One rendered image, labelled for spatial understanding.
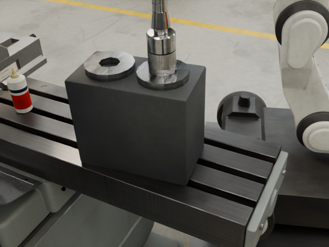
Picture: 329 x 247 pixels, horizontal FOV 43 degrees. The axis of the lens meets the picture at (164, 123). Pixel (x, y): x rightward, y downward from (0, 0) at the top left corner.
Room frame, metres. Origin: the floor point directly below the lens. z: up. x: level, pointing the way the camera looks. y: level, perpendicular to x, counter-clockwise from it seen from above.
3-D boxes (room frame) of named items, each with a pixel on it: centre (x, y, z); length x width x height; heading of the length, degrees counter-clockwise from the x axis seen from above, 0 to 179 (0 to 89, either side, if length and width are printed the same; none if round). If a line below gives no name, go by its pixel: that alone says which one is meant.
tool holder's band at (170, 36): (0.62, 0.00, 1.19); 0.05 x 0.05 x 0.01
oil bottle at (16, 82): (0.82, 0.33, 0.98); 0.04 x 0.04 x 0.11
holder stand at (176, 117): (0.64, 0.05, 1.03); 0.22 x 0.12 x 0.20; 69
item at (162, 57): (0.62, 0.00, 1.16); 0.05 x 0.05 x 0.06
